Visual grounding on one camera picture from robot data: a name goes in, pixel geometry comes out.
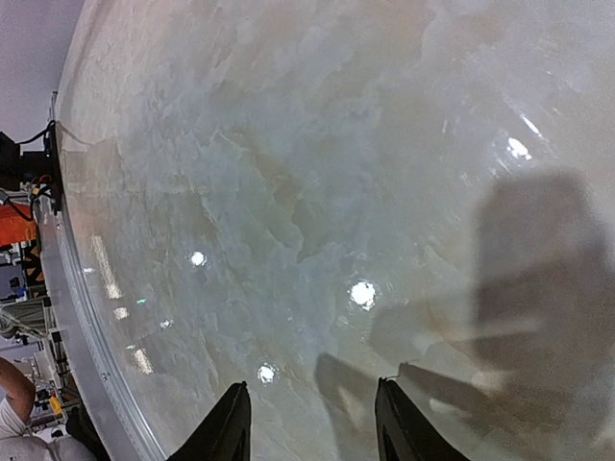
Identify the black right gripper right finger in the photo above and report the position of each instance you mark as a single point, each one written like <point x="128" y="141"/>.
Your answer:
<point x="403" y="432"/>

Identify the orange background equipment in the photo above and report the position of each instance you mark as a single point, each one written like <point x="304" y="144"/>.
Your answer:
<point x="17" y="224"/>

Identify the aluminium front rail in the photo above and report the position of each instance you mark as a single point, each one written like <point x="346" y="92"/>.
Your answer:
<point x="110" y="404"/>

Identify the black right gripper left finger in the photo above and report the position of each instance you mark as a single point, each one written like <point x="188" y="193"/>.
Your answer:
<point x="225" y="433"/>

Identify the person's forearm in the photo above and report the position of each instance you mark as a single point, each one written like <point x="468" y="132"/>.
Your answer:
<point x="20" y="391"/>

